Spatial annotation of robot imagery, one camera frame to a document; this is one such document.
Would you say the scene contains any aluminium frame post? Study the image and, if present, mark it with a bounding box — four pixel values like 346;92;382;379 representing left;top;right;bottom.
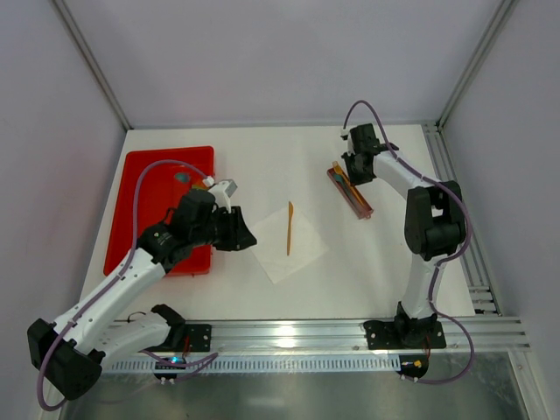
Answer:
436;0;519;130
50;0;133;131

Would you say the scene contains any right aluminium frame post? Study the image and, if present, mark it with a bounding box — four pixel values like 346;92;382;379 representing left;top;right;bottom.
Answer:
436;0;519;130

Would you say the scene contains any teal spoon in tray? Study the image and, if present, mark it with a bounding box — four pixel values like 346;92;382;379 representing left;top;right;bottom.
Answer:
174;172;191;184

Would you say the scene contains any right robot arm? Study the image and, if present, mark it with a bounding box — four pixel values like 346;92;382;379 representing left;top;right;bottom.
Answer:
342;123;466;350

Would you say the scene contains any black mounting plate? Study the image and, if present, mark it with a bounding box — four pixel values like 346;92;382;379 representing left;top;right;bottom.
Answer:
363;320;447;350
183;324;212;354

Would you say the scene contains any right side aluminium rail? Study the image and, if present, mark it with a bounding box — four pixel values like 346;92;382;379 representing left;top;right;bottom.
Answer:
421;122;501;317

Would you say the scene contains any green rolled napkin bundle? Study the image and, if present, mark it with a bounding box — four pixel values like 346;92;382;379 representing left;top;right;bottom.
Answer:
191;178;209;191

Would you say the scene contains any teal plastic spoon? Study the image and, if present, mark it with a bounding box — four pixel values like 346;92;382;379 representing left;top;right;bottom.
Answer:
333;172;361;206

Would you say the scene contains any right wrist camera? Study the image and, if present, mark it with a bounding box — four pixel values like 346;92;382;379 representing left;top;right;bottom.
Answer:
340;127;354;155

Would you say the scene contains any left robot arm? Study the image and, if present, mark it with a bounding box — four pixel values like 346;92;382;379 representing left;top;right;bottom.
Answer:
27;179;257;401

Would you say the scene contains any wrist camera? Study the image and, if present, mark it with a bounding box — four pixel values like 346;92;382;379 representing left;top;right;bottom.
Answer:
208;178;237;209
340;127;354;155

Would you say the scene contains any left aluminium frame post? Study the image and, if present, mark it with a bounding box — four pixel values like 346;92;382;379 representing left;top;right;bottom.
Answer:
50;0;133;131

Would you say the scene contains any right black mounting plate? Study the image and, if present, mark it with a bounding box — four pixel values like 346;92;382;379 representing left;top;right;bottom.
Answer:
363;320;447;350

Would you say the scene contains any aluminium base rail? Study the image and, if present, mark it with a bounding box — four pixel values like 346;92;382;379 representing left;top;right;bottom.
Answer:
209;316;531;353

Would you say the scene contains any slotted cable duct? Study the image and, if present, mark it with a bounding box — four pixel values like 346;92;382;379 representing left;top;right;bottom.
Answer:
105;353;401;375

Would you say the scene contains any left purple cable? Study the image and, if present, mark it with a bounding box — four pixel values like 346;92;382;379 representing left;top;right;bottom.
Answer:
38;159;215;412

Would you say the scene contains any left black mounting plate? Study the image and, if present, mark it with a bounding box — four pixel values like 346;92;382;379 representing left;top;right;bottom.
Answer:
183;324;212;354

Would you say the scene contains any red plastic tray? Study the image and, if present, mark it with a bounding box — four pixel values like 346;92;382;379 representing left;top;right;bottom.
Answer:
103;146;214;275

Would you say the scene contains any white paper napkin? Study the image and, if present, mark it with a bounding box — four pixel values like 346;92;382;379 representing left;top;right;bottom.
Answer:
251;202;329;284

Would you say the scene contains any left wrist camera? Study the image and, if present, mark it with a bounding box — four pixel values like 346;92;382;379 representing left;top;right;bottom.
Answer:
208;178;237;209

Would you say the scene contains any brown utensil case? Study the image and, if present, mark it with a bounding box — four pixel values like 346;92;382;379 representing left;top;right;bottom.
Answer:
325;164;375;221

